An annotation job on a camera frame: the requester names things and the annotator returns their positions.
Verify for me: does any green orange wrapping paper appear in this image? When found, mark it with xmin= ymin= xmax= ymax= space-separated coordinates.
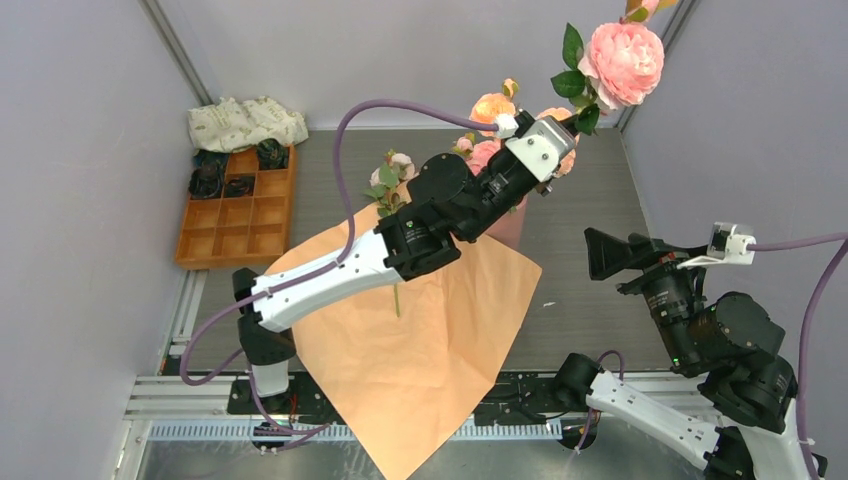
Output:
xmin=293 ymin=236 xmax=541 ymax=479

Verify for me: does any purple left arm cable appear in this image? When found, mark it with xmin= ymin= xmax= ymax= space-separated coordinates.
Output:
xmin=178 ymin=99 xmax=505 ymax=454

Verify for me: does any dark rolled sock middle left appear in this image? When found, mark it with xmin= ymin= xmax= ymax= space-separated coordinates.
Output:
xmin=188 ymin=164 xmax=223 ymax=200

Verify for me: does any dark rolled sock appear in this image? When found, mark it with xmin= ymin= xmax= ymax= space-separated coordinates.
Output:
xmin=256 ymin=138 xmax=289 ymax=171
xmin=223 ymin=176 xmax=255 ymax=198
xmin=192 ymin=149 xmax=230 ymax=171
xmin=188 ymin=164 xmax=223 ymax=200

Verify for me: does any pink single rose stem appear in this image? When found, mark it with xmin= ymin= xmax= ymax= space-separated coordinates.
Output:
xmin=540 ymin=1 xmax=677 ymax=135

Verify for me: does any dark rolled sock top right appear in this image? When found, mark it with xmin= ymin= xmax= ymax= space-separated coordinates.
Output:
xmin=256 ymin=138 xmax=289 ymax=171

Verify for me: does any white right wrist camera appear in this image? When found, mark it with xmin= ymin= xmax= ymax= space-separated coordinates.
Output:
xmin=677 ymin=222 xmax=756 ymax=270

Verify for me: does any cream printed cloth bag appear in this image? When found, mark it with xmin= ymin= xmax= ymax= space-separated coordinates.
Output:
xmin=187 ymin=96 xmax=309 ymax=153

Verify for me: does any aluminium frame rail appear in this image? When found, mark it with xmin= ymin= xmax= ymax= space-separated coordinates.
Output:
xmin=122 ymin=271 xmax=727 ymax=442

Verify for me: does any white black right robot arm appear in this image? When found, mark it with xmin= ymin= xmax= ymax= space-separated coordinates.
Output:
xmin=552 ymin=223 xmax=828 ymax=479

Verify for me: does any dark rolled sock middle centre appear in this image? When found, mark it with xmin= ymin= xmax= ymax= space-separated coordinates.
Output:
xmin=223 ymin=176 xmax=255 ymax=198

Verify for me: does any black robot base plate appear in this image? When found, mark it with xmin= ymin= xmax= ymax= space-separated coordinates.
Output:
xmin=261 ymin=371 xmax=569 ymax=426

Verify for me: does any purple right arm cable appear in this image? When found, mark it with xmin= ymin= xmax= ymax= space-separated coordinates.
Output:
xmin=573 ymin=233 xmax=848 ymax=480

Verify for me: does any orange wooden compartment tray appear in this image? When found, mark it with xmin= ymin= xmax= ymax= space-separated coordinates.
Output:
xmin=174 ymin=146 xmax=298 ymax=270

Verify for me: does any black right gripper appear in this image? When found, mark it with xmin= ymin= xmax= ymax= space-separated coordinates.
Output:
xmin=579 ymin=224 xmax=708 ymax=365

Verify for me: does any pink cylindrical vase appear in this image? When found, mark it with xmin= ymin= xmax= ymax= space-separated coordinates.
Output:
xmin=486 ymin=198 xmax=527 ymax=250

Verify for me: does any dark rolled sock top left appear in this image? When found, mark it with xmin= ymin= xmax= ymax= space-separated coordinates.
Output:
xmin=192 ymin=149 xmax=230 ymax=171

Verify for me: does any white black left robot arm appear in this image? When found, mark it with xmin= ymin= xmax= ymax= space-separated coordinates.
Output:
xmin=234 ymin=113 xmax=578 ymax=413

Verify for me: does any peach rose flower stem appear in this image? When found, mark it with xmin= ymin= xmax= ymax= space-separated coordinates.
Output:
xmin=469 ymin=78 xmax=576 ymax=178

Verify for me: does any pale small rose stem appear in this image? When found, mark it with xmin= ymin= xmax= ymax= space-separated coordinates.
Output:
xmin=362 ymin=149 xmax=417 ymax=319

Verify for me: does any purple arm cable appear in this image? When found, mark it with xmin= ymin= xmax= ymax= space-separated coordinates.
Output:
xmin=573 ymin=233 xmax=848 ymax=480
xmin=178 ymin=99 xmax=505 ymax=454

